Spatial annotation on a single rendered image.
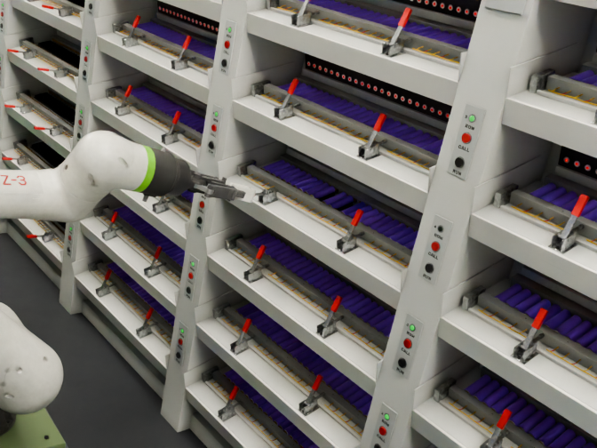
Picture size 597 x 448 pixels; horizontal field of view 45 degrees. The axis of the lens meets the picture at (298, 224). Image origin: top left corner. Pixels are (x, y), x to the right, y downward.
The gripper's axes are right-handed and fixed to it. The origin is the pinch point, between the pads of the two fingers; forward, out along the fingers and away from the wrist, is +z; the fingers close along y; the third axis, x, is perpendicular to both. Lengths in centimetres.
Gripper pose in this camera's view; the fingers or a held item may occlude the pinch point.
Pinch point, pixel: (239, 192)
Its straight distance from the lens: 161.0
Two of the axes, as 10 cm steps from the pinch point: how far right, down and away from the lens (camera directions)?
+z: 6.7, 1.4, 7.3
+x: 3.7, -9.1, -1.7
